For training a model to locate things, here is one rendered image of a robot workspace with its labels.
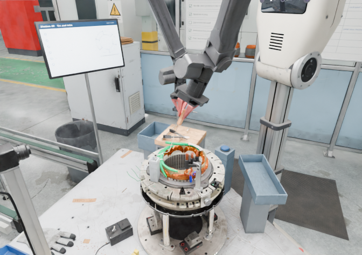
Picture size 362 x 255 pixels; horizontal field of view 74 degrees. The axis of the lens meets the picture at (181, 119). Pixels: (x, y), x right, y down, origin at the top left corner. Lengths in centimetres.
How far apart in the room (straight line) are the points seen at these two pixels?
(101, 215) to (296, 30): 111
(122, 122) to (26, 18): 213
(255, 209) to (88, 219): 73
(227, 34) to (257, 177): 62
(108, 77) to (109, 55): 138
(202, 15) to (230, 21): 243
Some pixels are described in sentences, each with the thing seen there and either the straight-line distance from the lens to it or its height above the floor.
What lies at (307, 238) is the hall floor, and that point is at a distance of 231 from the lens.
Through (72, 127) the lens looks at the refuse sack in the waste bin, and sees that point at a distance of 271.
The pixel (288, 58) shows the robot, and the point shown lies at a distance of 99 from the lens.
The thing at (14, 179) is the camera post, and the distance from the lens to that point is 63.
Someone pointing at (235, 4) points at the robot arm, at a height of 166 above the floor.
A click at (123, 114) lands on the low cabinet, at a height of 34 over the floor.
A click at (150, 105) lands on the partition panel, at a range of 370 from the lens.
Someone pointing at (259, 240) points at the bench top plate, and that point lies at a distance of 115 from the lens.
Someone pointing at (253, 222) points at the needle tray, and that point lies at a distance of 111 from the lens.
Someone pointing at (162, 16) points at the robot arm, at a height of 161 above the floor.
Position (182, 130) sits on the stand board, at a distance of 124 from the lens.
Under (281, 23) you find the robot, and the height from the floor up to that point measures 159.
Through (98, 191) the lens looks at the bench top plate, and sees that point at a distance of 136.
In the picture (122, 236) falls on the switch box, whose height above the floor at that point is 80.
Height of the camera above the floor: 166
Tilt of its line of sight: 26 degrees down
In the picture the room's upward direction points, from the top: straight up
